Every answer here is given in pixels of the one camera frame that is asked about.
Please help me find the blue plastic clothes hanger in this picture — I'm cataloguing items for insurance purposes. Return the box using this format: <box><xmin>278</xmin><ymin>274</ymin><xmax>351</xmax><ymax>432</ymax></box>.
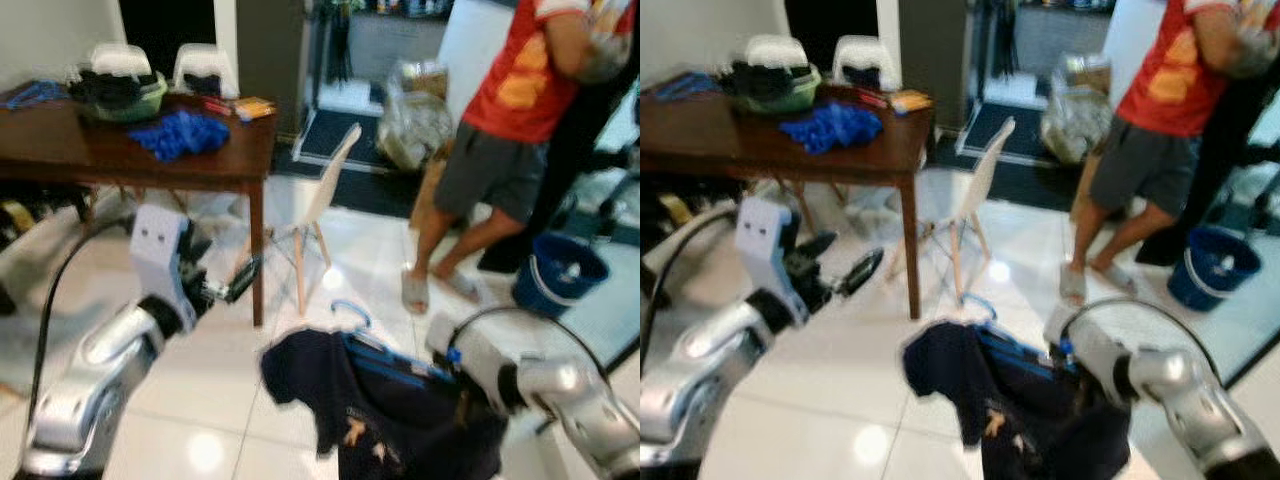
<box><xmin>963</xmin><ymin>292</ymin><xmax>1066</xmax><ymax>379</ymax></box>
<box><xmin>330</xmin><ymin>298</ymin><xmax>451</xmax><ymax>389</ymax></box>

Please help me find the dark navy shirt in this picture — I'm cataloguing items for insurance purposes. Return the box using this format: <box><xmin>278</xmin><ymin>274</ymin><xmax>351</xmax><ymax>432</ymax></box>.
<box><xmin>900</xmin><ymin>318</ymin><xmax>1136</xmax><ymax>480</ymax></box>
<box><xmin>260</xmin><ymin>325</ymin><xmax>511</xmax><ymax>480</ymax></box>

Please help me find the white chair with wooden legs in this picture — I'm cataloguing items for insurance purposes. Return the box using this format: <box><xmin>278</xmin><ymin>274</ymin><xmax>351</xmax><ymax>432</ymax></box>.
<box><xmin>265</xmin><ymin>122</ymin><xmax>364</xmax><ymax>317</ymax></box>
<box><xmin>925</xmin><ymin>116</ymin><xmax>1018</xmax><ymax>306</ymax></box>

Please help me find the brown wooden table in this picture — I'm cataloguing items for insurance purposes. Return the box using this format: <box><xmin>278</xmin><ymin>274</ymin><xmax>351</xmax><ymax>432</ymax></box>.
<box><xmin>640</xmin><ymin>82</ymin><xmax>938</xmax><ymax>321</ymax></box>
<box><xmin>0</xmin><ymin>88</ymin><xmax>281</xmax><ymax>329</ymax></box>

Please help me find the light green laundry basket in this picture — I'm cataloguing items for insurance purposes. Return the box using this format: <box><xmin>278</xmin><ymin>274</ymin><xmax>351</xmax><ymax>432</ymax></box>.
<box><xmin>722</xmin><ymin>60</ymin><xmax>823</xmax><ymax>116</ymax></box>
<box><xmin>70</xmin><ymin>68</ymin><xmax>171</xmax><ymax>125</ymax></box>

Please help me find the white plastic chair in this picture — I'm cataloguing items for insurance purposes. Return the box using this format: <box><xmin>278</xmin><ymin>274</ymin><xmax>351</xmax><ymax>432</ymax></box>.
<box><xmin>832</xmin><ymin>35</ymin><xmax>899</xmax><ymax>93</ymax></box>
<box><xmin>173</xmin><ymin>43</ymin><xmax>241</xmax><ymax>101</ymax></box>
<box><xmin>745</xmin><ymin>35</ymin><xmax>809</xmax><ymax>73</ymax></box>
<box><xmin>88</xmin><ymin>42</ymin><xmax>153</xmax><ymax>81</ymax></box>

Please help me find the grey plastic bag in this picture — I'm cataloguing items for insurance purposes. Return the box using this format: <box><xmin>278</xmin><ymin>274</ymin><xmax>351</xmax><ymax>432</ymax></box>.
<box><xmin>1040</xmin><ymin>80</ymin><xmax>1119</xmax><ymax>166</ymax></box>
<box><xmin>376</xmin><ymin>85</ymin><xmax>458</xmax><ymax>173</ymax></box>

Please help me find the person in black clothes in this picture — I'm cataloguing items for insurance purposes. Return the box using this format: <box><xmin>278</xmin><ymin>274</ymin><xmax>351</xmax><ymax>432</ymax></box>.
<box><xmin>478</xmin><ymin>40</ymin><xmax>641</xmax><ymax>276</ymax></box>
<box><xmin>1135</xmin><ymin>60</ymin><xmax>1280</xmax><ymax>269</ymax></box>

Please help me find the blue plastic bucket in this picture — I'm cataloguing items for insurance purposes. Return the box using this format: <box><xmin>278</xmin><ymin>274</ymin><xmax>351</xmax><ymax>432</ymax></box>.
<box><xmin>1166</xmin><ymin>224</ymin><xmax>1264</xmax><ymax>313</ymax></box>
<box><xmin>511</xmin><ymin>231</ymin><xmax>612</xmax><ymax>321</ymax></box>

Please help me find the cardboard box with paper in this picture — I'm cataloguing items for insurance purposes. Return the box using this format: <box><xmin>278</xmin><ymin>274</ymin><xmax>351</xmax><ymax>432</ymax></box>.
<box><xmin>1060</xmin><ymin>52</ymin><xmax>1113</xmax><ymax>96</ymax></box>
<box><xmin>398</xmin><ymin>60</ymin><xmax>451</xmax><ymax>101</ymax></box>

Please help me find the person in red shirt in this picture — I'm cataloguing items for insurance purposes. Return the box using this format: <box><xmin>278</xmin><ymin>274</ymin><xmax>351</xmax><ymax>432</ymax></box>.
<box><xmin>400</xmin><ymin>0</ymin><xmax>641</xmax><ymax>317</ymax></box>
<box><xmin>1058</xmin><ymin>0</ymin><xmax>1280</xmax><ymax>307</ymax></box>

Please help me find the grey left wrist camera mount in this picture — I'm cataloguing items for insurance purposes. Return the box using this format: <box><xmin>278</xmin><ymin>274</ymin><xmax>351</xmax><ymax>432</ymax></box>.
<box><xmin>128</xmin><ymin>204</ymin><xmax>193</xmax><ymax>309</ymax></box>
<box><xmin>733</xmin><ymin>196</ymin><xmax>801</xmax><ymax>301</ymax></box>

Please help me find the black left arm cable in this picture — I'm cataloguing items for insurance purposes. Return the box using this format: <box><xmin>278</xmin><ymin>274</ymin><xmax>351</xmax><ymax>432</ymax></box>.
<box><xmin>28</xmin><ymin>215</ymin><xmax>139</xmax><ymax>426</ymax></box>
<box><xmin>640</xmin><ymin>208</ymin><xmax>746</xmax><ymax>371</ymax></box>

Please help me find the blue wire hanger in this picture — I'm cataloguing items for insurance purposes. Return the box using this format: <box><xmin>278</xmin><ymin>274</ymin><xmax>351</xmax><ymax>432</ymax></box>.
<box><xmin>0</xmin><ymin>80</ymin><xmax>73</xmax><ymax>111</ymax></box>
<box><xmin>652</xmin><ymin>70</ymin><xmax>723</xmax><ymax>103</ymax></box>

